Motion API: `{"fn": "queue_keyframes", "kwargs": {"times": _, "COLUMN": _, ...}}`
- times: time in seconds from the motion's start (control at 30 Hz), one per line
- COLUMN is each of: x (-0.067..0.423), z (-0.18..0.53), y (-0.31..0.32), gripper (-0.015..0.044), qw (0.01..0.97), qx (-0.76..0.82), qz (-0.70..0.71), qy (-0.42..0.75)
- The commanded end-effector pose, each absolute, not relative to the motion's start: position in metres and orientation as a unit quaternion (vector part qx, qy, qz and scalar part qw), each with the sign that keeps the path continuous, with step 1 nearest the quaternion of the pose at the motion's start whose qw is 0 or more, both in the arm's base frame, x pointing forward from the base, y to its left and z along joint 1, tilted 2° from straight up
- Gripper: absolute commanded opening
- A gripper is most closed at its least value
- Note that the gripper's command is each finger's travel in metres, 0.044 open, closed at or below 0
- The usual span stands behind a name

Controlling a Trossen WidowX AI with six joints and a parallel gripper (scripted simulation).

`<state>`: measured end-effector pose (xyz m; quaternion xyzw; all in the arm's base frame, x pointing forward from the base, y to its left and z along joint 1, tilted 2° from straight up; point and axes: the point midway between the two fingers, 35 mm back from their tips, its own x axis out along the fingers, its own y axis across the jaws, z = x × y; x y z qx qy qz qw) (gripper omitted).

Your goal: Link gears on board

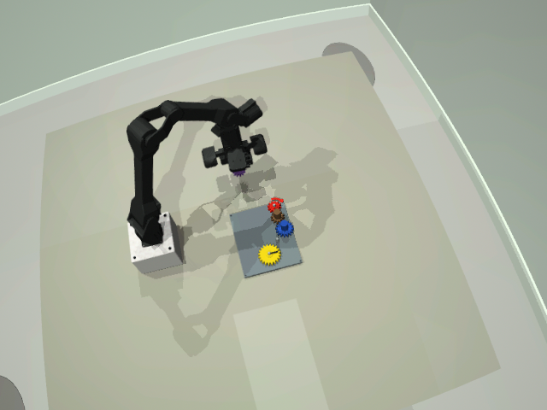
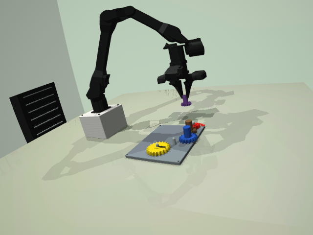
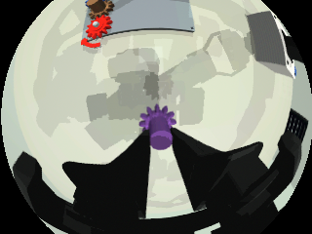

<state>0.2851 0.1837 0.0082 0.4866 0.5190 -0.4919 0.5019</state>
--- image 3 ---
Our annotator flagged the purple gear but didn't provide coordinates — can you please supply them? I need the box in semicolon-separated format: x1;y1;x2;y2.
139;104;176;149

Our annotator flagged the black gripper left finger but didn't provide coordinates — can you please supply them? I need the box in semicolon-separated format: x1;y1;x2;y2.
62;129;151;218

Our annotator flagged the brown gear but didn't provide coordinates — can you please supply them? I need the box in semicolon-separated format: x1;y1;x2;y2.
86;0;114;20

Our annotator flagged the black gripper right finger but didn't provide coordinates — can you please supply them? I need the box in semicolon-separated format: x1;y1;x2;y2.
171;128;264;212

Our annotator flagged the red curved arrow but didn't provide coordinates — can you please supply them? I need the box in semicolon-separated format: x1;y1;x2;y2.
81;38;100;48

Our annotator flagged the red gear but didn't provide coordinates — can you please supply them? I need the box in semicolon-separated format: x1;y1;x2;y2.
86;15;113;39

